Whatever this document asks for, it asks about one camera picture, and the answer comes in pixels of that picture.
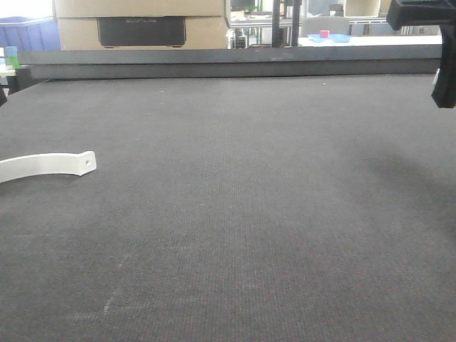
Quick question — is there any cardboard box with black panel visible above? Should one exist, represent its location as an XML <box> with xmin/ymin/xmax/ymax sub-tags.
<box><xmin>53</xmin><ymin>0</ymin><xmax>230</xmax><ymax>51</ymax></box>

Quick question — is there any black vertical post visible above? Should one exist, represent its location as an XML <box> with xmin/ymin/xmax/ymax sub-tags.
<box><xmin>271</xmin><ymin>0</ymin><xmax>304</xmax><ymax>48</ymax></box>

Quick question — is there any dark grey table edge rail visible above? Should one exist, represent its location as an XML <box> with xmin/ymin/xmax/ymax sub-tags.
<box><xmin>19</xmin><ymin>44</ymin><xmax>441</xmax><ymax>80</ymax></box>

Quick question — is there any blue storage tote background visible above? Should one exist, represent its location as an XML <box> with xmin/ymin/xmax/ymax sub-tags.
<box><xmin>1</xmin><ymin>16</ymin><xmax>61</xmax><ymax>51</ymax></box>

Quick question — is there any white curved plastic bracket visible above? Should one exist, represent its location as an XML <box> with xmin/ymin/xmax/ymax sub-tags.
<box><xmin>1</xmin><ymin>151</ymin><xmax>97</xmax><ymax>183</ymax></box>

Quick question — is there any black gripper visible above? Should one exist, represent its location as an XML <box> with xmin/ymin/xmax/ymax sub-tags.
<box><xmin>386</xmin><ymin>0</ymin><xmax>455</xmax><ymax>109</ymax></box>

